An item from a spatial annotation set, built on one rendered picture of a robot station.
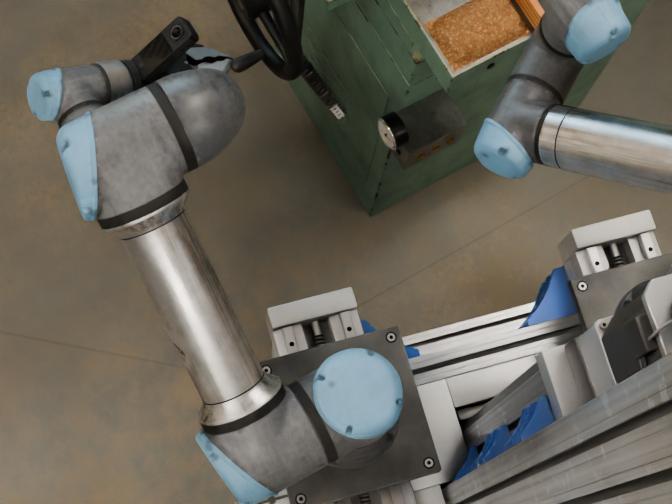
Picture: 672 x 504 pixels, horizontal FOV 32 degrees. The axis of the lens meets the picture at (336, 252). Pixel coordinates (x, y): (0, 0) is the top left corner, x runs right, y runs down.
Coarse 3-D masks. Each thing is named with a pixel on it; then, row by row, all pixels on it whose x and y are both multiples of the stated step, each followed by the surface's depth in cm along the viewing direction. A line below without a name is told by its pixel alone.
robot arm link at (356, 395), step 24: (336, 360) 152; (360, 360) 152; (384, 360) 153; (312, 384) 153; (336, 384) 150; (360, 384) 151; (384, 384) 152; (312, 408) 150; (336, 408) 149; (360, 408) 150; (384, 408) 150; (336, 432) 151; (360, 432) 149; (384, 432) 152; (336, 456) 153
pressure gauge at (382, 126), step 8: (392, 112) 202; (376, 120) 203; (384, 120) 200; (392, 120) 200; (400, 120) 200; (384, 128) 202; (392, 128) 200; (400, 128) 200; (384, 136) 204; (392, 136) 199; (400, 136) 200; (408, 136) 201; (392, 144) 202; (400, 144) 201
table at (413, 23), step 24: (336, 0) 186; (408, 0) 183; (432, 0) 183; (456, 0) 184; (408, 24) 186; (528, 24) 183; (432, 48) 181; (504, 48) 182; (456, 72) 180; (480, 72) 185
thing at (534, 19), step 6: (516, 0) 184; (522, 0) 182; (528, 0) 180; (534, 0) 180; (522, 6) 183; (528, 6) 181; (534, 6) 180; (540, 6) 180; (528, 12) 182; (534, 12) 180; (540, 12) 179; (528, 18) 183; (534, 18) 181; (540, 18) 179; (534, 24) 182
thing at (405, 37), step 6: (378, 0) 193; (384, 0) 190; (384, 6) 192; (390, 6) 189; (384, 12) 193; (390, 12) 190; (390, 18) 192; (396, 18) 189; (396, 24) 191; (396, 30) 192; (402, 30) 189; (402, 36) 191; (408, 36) 188; (408, 42) 190; (408, 48) 191; (414, 48) 190
